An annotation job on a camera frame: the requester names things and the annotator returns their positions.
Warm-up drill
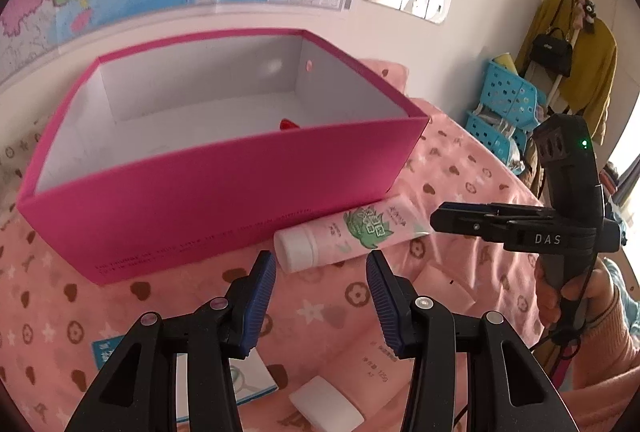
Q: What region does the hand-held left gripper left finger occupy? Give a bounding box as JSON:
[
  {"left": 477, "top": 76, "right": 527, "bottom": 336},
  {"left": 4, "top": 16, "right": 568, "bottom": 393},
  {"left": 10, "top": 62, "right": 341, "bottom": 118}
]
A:
[{"left": 65, "top": 251, "right": 277, "bottom": 432}]

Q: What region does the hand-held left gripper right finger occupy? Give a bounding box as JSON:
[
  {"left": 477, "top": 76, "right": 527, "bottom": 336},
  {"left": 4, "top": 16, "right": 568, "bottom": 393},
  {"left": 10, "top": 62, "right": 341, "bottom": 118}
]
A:
[{"left": 366, "top": 251, "right": 576, "bottom": 432}]

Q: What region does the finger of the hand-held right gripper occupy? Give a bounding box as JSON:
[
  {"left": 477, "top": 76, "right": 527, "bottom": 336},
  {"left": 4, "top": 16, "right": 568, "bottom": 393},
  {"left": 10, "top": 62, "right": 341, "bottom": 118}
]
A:
[
  {"left": 441, "top": 202, "right": 558, "bottom": 219},
  {"left": 431, "top": 209, "right": 557, "bottom": 243}
]

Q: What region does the blue and white medicine box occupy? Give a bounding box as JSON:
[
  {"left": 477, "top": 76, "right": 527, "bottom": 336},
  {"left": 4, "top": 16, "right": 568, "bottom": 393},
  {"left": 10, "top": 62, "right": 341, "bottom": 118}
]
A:
[{"left": 91, "top": 337, "right": 278, "bottom": 408}]

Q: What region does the pink cream tube white cap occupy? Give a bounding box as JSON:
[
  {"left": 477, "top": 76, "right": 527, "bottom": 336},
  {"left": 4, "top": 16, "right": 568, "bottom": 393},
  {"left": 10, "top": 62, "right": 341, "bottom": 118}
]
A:
[{"left": 273, "top": 193, "right": 431, "bottom": 273}]

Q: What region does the pink cardboard box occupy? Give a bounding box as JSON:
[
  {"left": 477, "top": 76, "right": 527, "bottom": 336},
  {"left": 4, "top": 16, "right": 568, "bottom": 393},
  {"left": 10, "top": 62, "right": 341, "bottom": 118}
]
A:
[{"left": 16, "top": 29, "right": 432, "bottom": 287}]

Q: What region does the person's right forearm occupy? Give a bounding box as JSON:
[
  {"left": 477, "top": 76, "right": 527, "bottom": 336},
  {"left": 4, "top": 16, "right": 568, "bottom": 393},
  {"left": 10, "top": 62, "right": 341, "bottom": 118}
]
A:
[{"left": 525, "top": 262, "right": 640, "bottom": 432}]

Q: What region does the person's right hand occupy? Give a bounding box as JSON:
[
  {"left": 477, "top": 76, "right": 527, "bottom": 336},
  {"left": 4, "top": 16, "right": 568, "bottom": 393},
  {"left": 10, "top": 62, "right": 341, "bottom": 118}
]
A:
[{"left": 534, "top": 257, "right": 618, "bottom": 338}]

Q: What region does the pink printed blanket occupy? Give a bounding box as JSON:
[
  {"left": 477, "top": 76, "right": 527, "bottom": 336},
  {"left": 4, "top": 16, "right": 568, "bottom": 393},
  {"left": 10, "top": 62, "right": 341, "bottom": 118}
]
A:
[{"left": 0, "top": 56, "right": 566, "bottom": 432}]

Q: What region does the yellow coat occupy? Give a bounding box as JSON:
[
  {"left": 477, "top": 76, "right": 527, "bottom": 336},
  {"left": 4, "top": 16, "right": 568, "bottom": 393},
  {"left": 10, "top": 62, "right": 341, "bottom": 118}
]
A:
[{"left": 515, "top": 0, "right": 618, "bottom": 147}]

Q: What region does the black handbag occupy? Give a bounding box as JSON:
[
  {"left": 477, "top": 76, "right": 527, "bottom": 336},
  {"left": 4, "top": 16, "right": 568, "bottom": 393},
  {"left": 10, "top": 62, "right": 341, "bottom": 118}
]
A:
[{"left": 529, "top": 28, "right": 573, "bottom": 77}]

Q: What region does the small plush toy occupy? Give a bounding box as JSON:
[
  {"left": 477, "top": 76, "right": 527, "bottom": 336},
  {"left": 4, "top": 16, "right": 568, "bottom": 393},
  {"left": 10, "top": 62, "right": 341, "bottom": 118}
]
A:
[{"left": 574, "top": 0, "right": 598, "bottom": 32}]

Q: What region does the black cable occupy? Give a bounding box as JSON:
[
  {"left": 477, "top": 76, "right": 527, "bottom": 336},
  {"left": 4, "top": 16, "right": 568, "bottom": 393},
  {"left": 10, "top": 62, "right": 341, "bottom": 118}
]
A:
[{"left": 532, "top": 257, "right": 603, "bottom": 358}]

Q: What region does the white wall switch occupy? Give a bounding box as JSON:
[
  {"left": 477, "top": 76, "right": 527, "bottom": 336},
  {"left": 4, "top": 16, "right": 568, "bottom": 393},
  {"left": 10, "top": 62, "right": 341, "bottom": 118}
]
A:
[{"left": 427, "top": 0, "right": 452, "bottom": 23}]

